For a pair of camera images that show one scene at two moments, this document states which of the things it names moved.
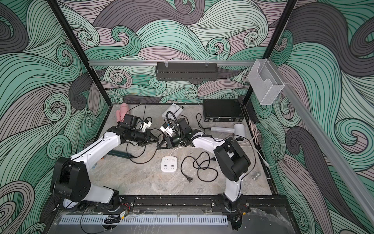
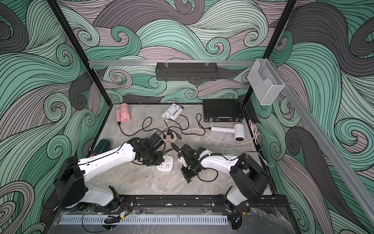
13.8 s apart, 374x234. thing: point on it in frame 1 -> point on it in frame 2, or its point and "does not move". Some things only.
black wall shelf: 186,71 does not move
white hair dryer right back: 238,131 does not move
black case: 222,110 does not move
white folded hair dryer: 173,112 does not move
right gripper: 169,143 -> 187,175
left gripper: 148,134 -> 159,161
